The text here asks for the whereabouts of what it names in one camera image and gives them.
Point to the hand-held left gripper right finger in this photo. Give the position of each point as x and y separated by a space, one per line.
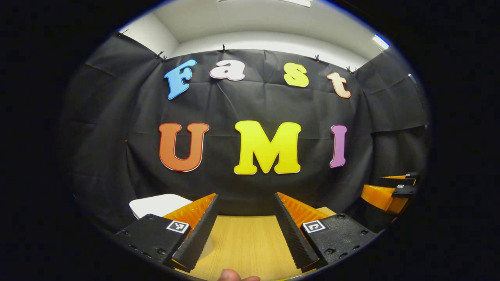
295 236

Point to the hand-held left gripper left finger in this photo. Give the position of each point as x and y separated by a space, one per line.
197 234

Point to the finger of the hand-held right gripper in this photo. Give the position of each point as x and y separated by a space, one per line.
398 181
377 195

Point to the white desktop garbage bin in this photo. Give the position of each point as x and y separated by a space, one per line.
156 202

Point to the wooden desktop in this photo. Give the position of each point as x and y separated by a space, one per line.
246 238

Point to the black backdrop cloth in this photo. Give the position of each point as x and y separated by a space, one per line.
254 105

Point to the small ceiling light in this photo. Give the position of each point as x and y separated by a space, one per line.
381 41

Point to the long ceiling light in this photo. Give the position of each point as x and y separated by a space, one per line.
299 2

